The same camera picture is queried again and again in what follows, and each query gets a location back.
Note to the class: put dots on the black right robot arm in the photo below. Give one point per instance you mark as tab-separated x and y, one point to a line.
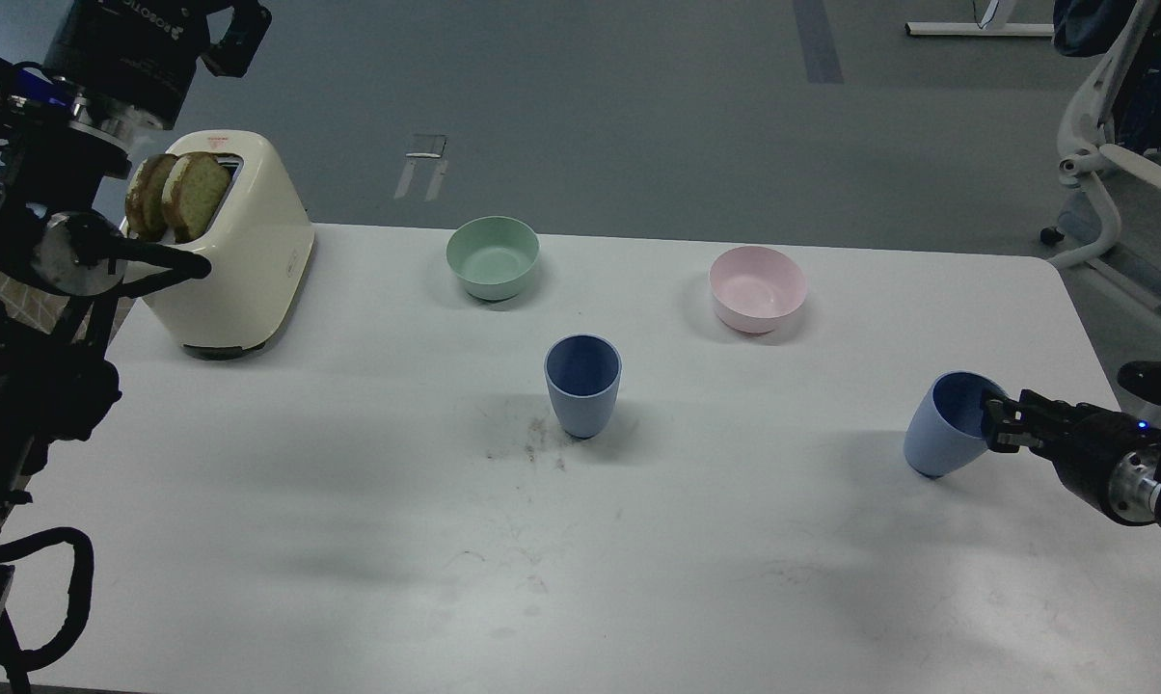
1143	379

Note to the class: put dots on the pink bowl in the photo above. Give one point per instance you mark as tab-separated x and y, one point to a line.
755	289

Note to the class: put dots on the toast slice right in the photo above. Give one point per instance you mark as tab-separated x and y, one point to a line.
194	189

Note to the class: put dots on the toast slice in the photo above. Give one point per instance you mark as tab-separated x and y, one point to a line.
142	205
194	189

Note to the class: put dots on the white floor bar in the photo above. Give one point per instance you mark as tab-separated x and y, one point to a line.
972	29

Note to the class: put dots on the blue cup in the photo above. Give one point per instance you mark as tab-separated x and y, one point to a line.
945	433
583	374

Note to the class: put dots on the checkered beige cloth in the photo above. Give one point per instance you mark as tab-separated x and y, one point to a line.
41	311

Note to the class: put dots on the green bowl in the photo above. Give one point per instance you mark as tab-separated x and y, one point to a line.
493	257

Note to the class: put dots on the cream toaster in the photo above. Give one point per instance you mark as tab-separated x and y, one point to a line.
258	246

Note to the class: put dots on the white office chair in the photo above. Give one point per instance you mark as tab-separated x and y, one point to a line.
1109	141

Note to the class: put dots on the toast slice left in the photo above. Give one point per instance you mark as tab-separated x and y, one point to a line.
142	205

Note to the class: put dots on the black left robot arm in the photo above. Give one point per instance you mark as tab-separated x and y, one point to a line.
67	122

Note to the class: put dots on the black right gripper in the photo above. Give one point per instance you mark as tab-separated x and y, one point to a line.
1107	459

